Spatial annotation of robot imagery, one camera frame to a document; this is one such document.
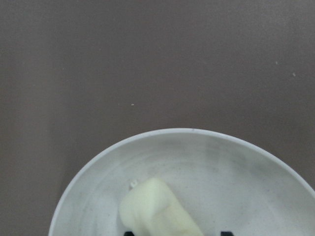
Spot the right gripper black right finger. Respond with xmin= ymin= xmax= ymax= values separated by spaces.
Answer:
xmin=220 ymin=231 xmax=232 ymax=236

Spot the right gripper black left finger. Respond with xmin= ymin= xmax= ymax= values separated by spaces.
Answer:
xmin=124 ymin=232 xmax=134 ymax=236

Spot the beige round plate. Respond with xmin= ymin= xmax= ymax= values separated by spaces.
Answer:
xmin=49 ymin=128 xmax=315 ymax=236

